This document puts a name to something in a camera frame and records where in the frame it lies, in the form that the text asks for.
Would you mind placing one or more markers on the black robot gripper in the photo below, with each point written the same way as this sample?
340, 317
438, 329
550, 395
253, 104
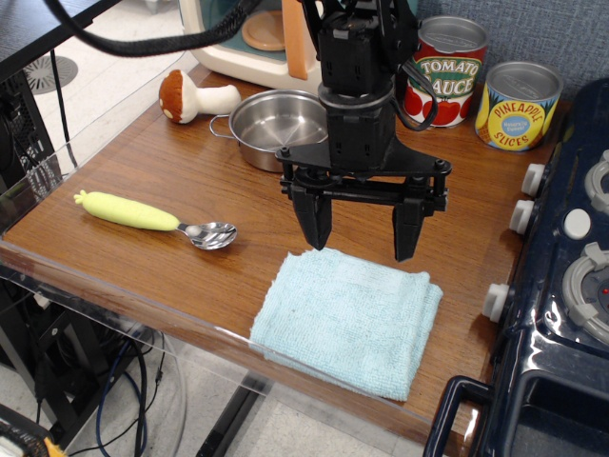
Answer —
363, 161

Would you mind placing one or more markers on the spoon with green carrot handle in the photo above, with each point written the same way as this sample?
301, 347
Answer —
137, 215

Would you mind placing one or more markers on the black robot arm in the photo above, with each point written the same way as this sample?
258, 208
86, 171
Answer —
361, 48

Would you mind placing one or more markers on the light blue folded towel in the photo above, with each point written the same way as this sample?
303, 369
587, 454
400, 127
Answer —
348, 321

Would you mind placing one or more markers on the small steel pot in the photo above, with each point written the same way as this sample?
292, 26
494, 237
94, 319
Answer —
267, 121

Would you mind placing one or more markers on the white stove knob bottom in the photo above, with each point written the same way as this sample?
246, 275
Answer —
494, 301

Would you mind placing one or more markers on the white stove knob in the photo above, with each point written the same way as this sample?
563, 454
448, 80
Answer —
494, 301
532, 178
521, 216

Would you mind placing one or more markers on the white stove knob middle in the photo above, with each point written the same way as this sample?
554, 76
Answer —
521, 216

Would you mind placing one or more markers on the white stove knob top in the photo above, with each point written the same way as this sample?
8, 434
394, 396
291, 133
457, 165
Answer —
532, 178

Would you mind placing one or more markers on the tomato sauce can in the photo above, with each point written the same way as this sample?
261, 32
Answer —
451, 54

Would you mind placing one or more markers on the cream toy microwave oven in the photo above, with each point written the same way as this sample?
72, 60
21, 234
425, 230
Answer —
272, 49

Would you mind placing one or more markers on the pineapple slices can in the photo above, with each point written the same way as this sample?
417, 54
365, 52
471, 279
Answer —
517, 106

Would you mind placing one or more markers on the black table leg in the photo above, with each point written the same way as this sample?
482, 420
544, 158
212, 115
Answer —
234, 415

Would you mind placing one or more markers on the plush brown mushroom toy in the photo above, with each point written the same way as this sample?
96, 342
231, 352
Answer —
180, 100

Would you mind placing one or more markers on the dark blue toy stove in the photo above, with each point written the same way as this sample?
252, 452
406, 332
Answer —
548, 393

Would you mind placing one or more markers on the black computer tower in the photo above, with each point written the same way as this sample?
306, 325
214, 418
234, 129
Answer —
27, 154

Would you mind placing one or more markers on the clear acrylic table guard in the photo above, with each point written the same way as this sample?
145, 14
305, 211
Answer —
206, 298

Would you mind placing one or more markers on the black side desk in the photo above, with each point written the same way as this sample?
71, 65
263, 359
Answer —
28, 31

